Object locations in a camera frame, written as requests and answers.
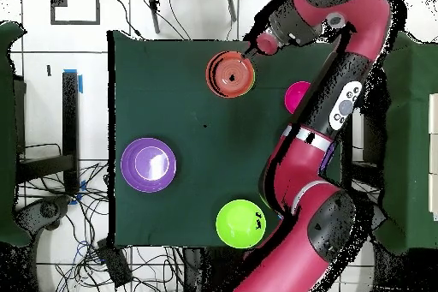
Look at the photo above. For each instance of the orange bowl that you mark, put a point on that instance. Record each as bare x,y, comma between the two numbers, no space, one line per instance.
232,90

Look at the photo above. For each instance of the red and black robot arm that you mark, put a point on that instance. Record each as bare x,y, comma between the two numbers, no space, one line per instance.
308,175

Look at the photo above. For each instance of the pink bowl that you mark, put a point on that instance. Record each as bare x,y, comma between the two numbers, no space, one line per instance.
294,96

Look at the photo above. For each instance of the dark green tablecloth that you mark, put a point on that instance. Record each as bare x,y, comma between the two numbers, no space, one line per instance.
171,117

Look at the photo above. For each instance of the wide purple bowl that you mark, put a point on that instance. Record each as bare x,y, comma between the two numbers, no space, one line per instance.
328,156
130,168

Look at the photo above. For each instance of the green cloth covered table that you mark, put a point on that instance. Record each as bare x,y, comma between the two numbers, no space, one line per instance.
410,134
7,134

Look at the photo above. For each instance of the blue tape strip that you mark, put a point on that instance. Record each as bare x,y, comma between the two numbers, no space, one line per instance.
80,83
82,185

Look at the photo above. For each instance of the large green bowl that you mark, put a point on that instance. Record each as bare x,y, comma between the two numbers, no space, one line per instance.
236,227

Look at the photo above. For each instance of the black metal stand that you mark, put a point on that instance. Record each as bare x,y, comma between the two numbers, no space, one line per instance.
70,117

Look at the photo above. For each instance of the small black floor marker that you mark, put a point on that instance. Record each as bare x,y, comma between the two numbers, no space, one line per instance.
49,70

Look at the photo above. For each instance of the black power strip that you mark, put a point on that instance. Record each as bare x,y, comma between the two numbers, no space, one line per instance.
114,266

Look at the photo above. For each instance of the black grey machine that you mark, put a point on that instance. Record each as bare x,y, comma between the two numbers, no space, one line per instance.
48,209

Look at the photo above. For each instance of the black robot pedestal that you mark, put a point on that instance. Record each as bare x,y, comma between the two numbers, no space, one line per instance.
212,271

